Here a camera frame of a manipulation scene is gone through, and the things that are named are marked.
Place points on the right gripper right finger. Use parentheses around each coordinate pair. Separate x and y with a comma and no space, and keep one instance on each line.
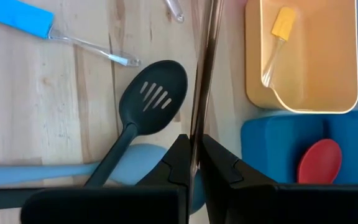
(225,186)

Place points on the red spoon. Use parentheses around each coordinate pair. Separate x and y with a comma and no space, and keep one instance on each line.
(320,161)

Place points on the orange plastic bin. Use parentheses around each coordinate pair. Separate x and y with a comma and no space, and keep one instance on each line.
(322,62)

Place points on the blue plastic bin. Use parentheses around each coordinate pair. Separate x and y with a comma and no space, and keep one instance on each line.
(269,140)

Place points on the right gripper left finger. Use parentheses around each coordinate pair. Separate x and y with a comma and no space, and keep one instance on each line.
(172,168)

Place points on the grey-blue silicone spoon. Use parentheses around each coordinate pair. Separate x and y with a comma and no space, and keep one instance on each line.
(141,158)

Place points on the black slotted spoon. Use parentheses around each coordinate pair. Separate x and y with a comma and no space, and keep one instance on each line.
(172,77)

